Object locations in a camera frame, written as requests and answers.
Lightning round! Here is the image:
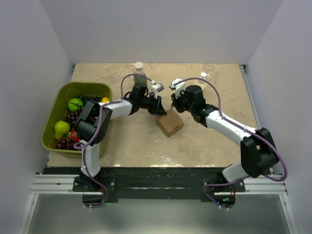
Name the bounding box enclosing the green tennis ball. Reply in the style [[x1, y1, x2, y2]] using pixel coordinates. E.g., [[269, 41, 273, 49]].
[[68, 98, 83, 112]]

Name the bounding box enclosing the yellow lemon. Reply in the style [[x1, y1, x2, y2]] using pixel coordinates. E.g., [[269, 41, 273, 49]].
[[101, 97, 110, 103]]

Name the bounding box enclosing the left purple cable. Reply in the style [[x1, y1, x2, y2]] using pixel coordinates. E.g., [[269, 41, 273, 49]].
[[73, 73, 159, 208]]

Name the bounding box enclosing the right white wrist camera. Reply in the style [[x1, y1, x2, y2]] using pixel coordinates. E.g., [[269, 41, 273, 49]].
[[169, 78, 186, 98]]

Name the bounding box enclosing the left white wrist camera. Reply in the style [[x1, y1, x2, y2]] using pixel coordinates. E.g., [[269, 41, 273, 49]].
[[151, 83, 164, 98]]

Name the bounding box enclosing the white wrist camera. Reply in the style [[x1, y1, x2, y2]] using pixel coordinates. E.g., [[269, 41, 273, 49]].
[[169, 78, 186, 98], [151, 83, 164, 98]]

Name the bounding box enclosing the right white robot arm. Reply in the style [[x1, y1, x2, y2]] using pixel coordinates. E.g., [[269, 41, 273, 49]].
[[170, 82, 279, 192]]

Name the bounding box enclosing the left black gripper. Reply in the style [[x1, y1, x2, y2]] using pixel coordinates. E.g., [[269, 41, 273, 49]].
[[139, 94, 166, 116]]

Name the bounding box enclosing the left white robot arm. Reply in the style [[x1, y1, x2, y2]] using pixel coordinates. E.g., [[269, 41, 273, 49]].
[[74, 82, 166, 191]]

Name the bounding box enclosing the purple cable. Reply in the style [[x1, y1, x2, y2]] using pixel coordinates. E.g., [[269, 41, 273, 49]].
[[73, 73, 159, 208], [173, 77, 288, 211]]

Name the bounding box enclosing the dark purple grape bunch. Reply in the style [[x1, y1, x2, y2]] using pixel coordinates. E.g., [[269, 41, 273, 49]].
[[56, 96, 101, 151]]

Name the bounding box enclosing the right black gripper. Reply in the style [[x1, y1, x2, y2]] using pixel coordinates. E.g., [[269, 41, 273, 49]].
[[172, 89, 195, 114]]

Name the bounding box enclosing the grey pump bottle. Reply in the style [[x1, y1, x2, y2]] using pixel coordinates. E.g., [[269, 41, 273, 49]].
[[131, 61, 147, 85]]

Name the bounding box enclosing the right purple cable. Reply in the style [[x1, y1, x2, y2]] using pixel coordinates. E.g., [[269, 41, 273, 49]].
[[173, 77, 288, 211]]

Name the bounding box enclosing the brown cardboard express box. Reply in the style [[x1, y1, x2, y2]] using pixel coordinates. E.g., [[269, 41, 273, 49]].
[[156, 108, 184, 137]]

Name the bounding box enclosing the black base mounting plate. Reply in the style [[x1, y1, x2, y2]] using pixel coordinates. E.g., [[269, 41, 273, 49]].
[[73, 167, 245, 208]]

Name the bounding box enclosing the cream lotion pump bottle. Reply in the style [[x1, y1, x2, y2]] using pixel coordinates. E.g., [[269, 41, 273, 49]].
[[198, 72, 210, 91]]

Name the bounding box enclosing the olive green plastic bin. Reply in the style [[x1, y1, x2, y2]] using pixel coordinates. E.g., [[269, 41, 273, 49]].
[[41, 82, 113, 158]]

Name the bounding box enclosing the red dragon fruit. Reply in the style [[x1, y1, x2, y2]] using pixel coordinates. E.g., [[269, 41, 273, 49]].
[[68, 130, 79, 142]]

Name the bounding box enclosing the green pear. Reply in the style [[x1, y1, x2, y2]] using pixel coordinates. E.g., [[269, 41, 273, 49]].
[[54, 120, 70, 139]]

